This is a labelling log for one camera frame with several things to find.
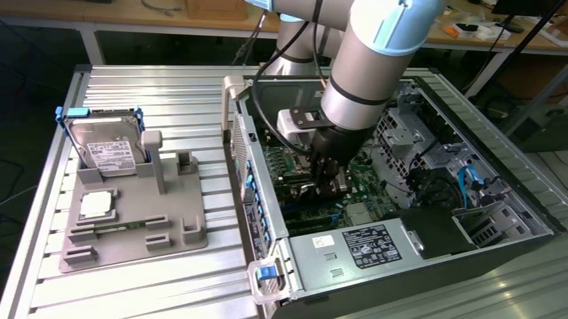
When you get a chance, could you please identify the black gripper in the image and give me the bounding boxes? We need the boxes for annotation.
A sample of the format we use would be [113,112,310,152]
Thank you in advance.
[309,124,372,200]

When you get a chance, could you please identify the black Nvidia graphics card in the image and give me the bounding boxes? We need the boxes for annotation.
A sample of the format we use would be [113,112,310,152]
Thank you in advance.
[276,178,353,202]

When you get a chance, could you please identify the green motherboard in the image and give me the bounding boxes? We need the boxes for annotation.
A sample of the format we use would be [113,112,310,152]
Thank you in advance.
[257,131,403,235]

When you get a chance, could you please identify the silver finned chipset heatsink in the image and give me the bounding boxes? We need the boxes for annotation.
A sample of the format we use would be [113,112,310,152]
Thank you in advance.
[345,203,375,224]

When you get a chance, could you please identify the black plastic shroud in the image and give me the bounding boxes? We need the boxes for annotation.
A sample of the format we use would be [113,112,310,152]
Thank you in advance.
[384,208,483,261]

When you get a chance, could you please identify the black and silver PC case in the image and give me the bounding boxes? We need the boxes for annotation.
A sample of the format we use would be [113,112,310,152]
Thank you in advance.
[221,74,568,319]

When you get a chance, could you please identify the grey power supply unit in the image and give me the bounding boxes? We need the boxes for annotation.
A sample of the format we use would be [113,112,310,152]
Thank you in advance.
[284,221,428,292]

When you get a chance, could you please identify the blue case latch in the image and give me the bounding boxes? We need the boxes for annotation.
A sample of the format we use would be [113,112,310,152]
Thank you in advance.
[254,265,277,282]

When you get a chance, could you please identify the grey plastic parts rack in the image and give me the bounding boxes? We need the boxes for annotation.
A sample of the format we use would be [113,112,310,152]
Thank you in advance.
[59,130,210,274]

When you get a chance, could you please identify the white and orange desk items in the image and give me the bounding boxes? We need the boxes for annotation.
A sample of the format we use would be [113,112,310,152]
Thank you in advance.
[443,21,507,41]

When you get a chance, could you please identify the black slanted pole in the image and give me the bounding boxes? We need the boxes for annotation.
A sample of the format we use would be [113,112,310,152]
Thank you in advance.
[461,0,564,99]

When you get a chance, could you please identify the hard disk in blue carrier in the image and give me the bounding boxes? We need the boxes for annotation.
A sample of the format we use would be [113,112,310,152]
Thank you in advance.
[54,105,150,177]

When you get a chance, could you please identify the green RAM stick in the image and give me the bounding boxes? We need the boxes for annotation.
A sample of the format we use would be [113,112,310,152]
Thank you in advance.
[95,222,147,233]

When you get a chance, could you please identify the silver CPU chip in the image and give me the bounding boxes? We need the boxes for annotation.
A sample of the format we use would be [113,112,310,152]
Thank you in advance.
[78,191,114,220]

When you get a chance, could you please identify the black monitor with stand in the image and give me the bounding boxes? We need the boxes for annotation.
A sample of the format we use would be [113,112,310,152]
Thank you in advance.
[491,0,568,33]

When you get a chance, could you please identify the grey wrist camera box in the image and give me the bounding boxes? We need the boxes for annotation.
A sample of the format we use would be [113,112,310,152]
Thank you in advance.
[277,105,334,152]

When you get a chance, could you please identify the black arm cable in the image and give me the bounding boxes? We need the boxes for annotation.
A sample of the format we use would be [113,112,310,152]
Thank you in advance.
[248,0,325,156]

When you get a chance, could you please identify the blue SATA wire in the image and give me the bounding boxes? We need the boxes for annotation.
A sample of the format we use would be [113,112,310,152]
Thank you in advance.
[456,165,485,211]

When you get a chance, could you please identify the black hanging cable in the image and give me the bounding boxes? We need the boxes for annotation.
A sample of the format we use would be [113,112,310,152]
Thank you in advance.
[229,9,273,66]

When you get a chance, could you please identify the wooden desk with grey frame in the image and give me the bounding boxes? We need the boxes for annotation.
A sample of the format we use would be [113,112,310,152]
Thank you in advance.
[421,0,568,98]

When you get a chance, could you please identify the grey coiled cable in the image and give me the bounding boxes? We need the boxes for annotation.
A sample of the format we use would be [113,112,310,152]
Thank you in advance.
[141,0,183,17]

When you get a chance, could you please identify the wooden workbench with white frame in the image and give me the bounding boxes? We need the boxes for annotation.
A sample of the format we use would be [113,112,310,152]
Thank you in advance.
[0,0,285,66]

